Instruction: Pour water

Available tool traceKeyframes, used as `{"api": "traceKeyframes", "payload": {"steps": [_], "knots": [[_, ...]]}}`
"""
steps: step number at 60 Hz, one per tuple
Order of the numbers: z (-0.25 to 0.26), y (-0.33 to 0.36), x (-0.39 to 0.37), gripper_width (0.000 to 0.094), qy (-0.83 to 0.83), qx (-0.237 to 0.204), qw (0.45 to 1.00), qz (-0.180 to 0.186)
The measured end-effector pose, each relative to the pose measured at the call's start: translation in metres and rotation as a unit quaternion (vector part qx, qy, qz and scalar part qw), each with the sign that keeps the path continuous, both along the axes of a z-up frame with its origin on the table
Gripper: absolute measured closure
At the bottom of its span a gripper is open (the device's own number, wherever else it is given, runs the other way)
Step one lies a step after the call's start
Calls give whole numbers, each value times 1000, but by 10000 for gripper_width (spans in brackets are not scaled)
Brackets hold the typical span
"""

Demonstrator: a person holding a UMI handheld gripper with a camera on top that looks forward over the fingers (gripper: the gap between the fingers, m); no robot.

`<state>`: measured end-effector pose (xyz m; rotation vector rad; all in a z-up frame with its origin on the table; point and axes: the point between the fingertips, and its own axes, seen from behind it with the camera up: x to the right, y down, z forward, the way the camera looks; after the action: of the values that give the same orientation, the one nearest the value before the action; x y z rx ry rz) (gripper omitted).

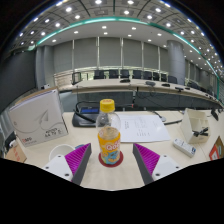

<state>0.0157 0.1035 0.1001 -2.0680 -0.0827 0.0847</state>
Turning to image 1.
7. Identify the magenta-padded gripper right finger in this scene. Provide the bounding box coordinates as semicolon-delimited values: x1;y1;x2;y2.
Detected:
132;143;183;186

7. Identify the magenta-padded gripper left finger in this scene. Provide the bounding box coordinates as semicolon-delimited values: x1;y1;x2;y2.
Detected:
42;143;93;186

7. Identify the yellow-capped clear drink bottle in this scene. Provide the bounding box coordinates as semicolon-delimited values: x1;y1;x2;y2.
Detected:
95;98;122;166

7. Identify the small white remote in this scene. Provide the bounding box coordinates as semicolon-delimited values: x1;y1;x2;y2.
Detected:
172;137;197;158

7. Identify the flat round red coaster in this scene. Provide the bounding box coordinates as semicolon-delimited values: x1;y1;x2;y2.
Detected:
97;150;125;168

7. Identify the white printed paper sheet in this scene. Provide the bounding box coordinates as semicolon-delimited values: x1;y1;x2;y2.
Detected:
117;114;172;144

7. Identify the white cardboard box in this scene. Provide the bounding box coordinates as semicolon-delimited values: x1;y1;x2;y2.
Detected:
7;88;69;148

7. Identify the red-edged sign card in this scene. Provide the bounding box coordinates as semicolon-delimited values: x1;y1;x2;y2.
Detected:
208;135;224;162

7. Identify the black conference microphone console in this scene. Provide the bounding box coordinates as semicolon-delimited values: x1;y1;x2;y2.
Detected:
71;100;101;128

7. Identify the row of black office chairs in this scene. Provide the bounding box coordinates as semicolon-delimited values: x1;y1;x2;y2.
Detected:
71;69;179;85

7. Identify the group of ceiling lights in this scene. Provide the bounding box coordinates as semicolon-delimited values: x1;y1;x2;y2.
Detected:
13;0;224;78

